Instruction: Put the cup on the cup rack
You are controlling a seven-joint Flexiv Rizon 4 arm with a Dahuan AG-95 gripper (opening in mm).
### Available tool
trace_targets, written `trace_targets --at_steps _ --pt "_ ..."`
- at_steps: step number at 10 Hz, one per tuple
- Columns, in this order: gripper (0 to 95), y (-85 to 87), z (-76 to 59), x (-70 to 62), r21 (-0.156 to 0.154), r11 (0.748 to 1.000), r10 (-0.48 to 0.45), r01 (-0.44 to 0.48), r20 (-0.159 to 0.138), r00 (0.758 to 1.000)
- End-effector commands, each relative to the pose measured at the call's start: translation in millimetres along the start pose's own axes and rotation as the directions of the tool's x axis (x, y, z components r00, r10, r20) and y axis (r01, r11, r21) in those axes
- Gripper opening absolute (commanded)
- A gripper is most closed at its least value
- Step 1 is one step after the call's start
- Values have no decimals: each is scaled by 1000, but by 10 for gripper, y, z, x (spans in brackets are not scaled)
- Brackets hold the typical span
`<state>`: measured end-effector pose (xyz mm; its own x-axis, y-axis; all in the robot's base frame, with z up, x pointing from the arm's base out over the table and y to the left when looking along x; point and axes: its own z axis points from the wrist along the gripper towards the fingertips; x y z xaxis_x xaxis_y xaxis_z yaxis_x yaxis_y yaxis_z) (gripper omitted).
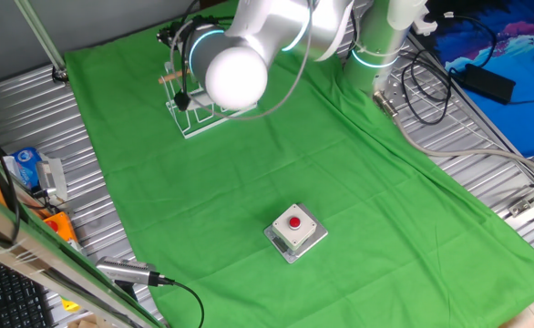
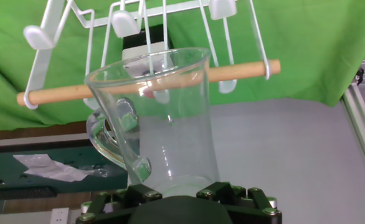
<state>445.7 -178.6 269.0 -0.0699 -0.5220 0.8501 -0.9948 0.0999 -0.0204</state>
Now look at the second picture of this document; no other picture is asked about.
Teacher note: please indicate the white wall socket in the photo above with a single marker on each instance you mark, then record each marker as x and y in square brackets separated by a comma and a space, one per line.
[59, 216]

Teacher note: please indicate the clear glass cup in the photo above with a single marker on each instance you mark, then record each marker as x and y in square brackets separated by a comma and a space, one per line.
[176, 149]

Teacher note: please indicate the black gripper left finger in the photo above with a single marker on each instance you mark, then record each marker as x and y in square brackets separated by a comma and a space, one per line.
[107, 213]

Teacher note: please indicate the green cloth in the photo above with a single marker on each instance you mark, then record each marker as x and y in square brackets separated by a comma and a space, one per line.
[310, 46]

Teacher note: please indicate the aluminium frame bar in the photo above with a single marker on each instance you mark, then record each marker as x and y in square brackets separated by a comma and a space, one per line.
[360, 124]

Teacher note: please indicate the dark green desk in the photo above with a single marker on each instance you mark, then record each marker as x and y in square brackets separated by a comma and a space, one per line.
[101, 183]

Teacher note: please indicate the white crumpled paper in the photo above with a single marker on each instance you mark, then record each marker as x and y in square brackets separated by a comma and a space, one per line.
[51, 169]

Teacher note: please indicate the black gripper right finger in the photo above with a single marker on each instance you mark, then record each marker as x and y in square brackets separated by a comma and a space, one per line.
[254, 211]

